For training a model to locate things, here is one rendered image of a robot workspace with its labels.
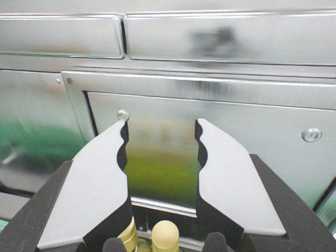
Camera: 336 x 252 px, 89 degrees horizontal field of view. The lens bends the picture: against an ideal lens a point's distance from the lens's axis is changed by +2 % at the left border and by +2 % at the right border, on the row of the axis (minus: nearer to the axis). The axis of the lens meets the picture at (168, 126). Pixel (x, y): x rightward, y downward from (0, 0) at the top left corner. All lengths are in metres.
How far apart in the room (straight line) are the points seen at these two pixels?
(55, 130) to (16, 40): 0.20
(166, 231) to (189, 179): 0.13
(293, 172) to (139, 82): 0.28
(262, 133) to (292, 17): 0.14
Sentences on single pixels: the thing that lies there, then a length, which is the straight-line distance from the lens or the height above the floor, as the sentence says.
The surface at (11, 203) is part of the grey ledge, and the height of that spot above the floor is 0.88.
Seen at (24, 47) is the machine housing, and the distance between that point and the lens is 0.37.
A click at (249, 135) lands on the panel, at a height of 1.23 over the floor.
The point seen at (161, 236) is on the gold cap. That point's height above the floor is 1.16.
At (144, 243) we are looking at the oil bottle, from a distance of 0.33.
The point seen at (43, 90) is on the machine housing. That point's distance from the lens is 0.43.
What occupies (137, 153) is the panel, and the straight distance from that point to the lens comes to 0.34.
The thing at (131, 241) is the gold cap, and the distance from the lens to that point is 0.27.
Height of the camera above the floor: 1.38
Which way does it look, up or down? 31 degrees down
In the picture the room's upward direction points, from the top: straight up
